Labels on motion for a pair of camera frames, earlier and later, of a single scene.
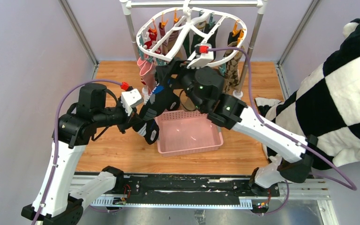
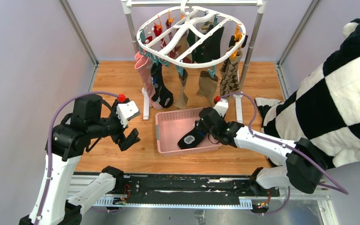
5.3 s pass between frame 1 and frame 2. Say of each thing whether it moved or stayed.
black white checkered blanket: stayed
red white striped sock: moved
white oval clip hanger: stayed
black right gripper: moved
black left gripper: moved
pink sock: moved
